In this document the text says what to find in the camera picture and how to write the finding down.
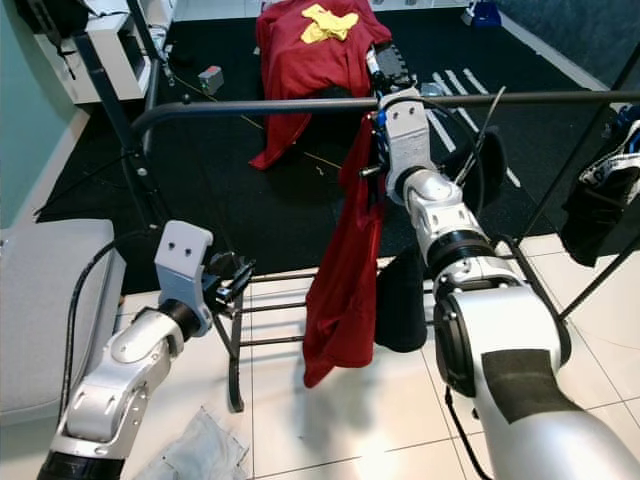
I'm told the blue dustpan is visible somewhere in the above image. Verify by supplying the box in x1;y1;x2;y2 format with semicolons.
463;0;503;28

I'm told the grey upholstered bench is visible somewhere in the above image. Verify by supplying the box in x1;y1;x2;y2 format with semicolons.
0;218;129;426

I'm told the silver wire hanger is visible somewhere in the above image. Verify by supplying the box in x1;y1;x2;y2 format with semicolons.
455;85;508;189

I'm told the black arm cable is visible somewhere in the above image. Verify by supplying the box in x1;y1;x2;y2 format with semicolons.
60;228;161;431
410;95;576;480

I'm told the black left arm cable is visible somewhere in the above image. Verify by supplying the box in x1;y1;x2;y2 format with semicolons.
60;228;161;431

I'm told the black garment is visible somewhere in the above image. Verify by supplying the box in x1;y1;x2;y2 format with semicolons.
375;128;509;353

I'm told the red sleeveless shirt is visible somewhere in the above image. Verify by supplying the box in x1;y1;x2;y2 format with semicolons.
302;112;386;389

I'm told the white shelf unit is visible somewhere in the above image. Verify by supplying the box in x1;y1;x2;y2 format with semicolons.
50;0;176;106

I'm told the black metal clothes rack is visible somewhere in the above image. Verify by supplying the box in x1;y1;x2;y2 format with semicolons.
72;30;640;413

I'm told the black box device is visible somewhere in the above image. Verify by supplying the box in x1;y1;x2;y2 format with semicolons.
365;42;413;96

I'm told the yellow cloth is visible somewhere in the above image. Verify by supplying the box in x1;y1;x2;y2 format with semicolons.
300;3;359;45

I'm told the small grey box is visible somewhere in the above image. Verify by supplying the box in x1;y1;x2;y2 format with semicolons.
198;65;225;94

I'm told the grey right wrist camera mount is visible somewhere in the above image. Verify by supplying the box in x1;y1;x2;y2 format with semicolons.
378;88;436;201

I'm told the black shorts white waistband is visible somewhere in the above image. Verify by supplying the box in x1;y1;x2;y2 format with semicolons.
558;100;640;269

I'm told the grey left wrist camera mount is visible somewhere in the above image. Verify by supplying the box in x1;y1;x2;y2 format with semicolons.
155;220;216;336

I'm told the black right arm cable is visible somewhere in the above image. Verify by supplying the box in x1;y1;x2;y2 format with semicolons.
410;95;576;480

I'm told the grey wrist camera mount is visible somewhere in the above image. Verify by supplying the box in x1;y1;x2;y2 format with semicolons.
155;220;216;336
378;88;436;201

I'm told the black backpack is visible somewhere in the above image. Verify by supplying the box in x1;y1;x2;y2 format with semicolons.
15;0;91;41

